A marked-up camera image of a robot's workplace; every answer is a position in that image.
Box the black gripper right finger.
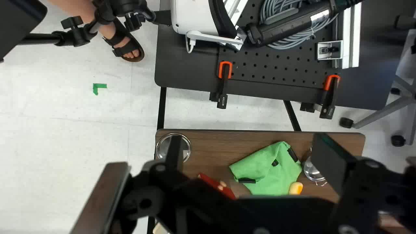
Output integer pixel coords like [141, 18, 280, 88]
[311, 132, 362, 196]

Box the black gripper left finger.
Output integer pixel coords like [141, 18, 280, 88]
[165, 134, 186, 174]

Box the red-fronted wooden drawer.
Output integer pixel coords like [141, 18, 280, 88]
[197, 171, 240, 201]

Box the round steel lid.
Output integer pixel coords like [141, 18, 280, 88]
[155, 132, 193, 163]

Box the steel bowl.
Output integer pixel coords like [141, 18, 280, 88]
[302, 148, 329, 187]

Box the small yellow block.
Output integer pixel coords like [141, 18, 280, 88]
[289, 180, 305, 196]

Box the green cloth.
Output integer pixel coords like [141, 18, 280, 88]
[228, 140, 303, 197]

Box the grey office chair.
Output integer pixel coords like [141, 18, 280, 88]
[338, 24, 416, 148]

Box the orange and black clamp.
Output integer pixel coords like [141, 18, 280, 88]
[299, 72, 342, 121]
[208, 59, 236, 110]

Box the green tape mark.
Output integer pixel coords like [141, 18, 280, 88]
[91, 82, 108, 97]

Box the black perforated mounting table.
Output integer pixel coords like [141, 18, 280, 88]
[154, 0, 402, 111]

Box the person foot in black sandal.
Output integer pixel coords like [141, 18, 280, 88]
[47, 0, 147, 63]

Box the white electronic box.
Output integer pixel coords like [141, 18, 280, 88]
[169, 0, 249, 52]

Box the black bar-shaped device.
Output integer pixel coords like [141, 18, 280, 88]
[246, 0, 363, 48]

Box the black box-shaped device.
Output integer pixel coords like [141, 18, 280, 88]
[0, 0, 48, 62]

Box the white cable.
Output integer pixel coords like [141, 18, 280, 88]
[185, 33, 199, 54]

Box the silver corner bracket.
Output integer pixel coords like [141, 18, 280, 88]
[316, 39, 346, 61]

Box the aluminium extrusion rail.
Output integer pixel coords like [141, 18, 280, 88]
[333, 1, 363, 70]

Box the grey cable bundle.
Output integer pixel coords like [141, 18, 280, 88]
[259, 0, 340, 50]

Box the black camera tripod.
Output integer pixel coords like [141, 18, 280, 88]
[19, 0, 173, 48]

